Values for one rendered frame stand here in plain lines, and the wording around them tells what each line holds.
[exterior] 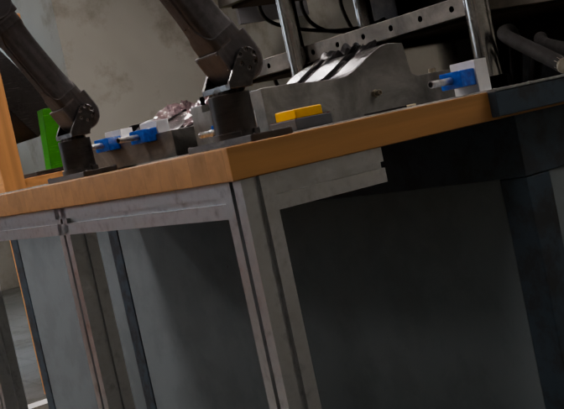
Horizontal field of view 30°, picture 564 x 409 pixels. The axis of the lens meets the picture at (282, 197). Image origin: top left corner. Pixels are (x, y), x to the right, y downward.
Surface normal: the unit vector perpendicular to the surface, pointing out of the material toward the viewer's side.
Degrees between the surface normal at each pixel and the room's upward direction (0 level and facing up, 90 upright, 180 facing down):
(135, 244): 90
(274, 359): 90
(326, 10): 90
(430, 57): 90
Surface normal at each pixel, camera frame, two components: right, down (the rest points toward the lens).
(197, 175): -0.81, 0.21
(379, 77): 0.58, -0.07
